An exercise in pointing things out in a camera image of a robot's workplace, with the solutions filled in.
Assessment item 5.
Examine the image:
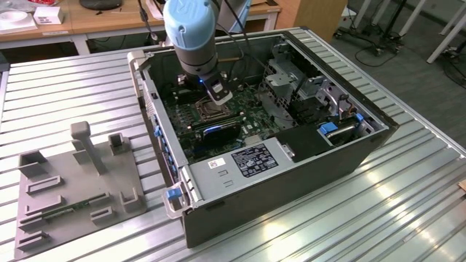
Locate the metal socket cover frame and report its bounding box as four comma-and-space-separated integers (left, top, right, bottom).
194, 98, 229, 121

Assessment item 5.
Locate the silver CPU chip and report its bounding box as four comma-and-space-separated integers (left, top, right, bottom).
201, 103, 222, 115

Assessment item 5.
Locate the CPU socket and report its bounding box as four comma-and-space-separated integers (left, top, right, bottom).
193, 97, 237, 121

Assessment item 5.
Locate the black graphics card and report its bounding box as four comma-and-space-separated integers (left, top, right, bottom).
196, 121, 244, 146

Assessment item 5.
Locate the green motherboard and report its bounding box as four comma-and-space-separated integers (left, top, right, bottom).
161, 81, 292, 162

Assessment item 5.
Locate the metal drive cage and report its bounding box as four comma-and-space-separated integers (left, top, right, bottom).
260, 42, 330, 128

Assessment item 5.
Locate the wooden desk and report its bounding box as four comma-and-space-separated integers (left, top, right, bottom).
0, 0, 282, 55

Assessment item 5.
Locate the grey power supply unit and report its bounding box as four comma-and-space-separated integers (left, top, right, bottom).
185, 136, 296, 202

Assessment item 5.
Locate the black round stand base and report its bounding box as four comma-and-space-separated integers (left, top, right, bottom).
78, 0, 121, 10

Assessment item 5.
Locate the blue disk carrier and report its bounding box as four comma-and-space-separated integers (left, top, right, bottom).
316, 122, 339, 136

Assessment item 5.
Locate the blue case latch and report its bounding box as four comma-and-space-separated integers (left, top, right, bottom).
164, 188, 181, 203

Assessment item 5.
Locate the wooden cabinet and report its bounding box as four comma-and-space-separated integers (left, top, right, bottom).
293, 0, 348, 44

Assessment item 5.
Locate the white cardboard box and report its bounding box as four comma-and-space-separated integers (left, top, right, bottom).
31, 7, 65, 26

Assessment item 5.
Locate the grey parts rack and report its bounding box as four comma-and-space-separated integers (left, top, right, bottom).
13, 121, 148, 259

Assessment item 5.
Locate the black and grey PC case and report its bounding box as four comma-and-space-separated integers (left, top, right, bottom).
125, 26, 399, 249

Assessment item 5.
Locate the red packet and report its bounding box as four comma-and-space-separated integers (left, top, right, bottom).
26, 0, 61, 8

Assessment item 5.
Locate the white round plate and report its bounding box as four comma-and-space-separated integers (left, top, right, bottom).
0, 10, 37, 31

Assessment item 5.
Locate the green RAM stick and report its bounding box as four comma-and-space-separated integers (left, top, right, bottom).
38, 200, 91, 219

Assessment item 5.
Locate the black wheeled stand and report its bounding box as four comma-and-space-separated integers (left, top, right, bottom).
333, 0, 407, 57

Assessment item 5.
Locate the white table frame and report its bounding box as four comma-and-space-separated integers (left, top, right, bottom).
424, 0, 466, 65

